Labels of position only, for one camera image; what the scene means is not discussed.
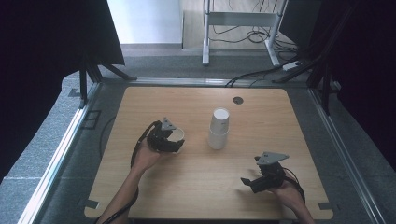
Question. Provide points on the round dark table grommet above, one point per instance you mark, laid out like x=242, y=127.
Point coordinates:
x=237, y=100

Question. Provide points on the long aluminium rail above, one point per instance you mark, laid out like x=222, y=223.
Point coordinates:
x=345, y=155
x=59, y=155

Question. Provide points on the white power strip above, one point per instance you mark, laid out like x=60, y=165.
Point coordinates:
x=291, y=65

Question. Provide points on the black tripod stand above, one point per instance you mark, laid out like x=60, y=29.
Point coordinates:
x=83, y=84

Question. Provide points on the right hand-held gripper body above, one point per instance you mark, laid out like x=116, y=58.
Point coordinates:
x=272, y=174

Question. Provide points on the white metal desk frame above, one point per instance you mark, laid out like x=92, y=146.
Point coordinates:
x=239, y=18

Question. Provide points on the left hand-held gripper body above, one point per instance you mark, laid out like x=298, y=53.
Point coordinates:
x=155, y=140

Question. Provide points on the black metal stand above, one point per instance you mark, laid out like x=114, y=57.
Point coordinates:
x=325, y=81

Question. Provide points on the dark flat panel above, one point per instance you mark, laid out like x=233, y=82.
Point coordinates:
x=299, y=18

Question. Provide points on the person's right hand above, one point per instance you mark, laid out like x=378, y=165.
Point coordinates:
x=288, y=196

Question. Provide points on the short aluminium rail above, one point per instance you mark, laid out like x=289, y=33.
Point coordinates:
x=186, y=81

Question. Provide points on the person's left hand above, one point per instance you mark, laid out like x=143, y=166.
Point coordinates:
x=144, y=157

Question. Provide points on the black curtain with stand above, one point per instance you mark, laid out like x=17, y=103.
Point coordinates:
x=367, y=62

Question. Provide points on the large black curtain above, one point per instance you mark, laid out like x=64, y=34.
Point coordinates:
x=46, y=46

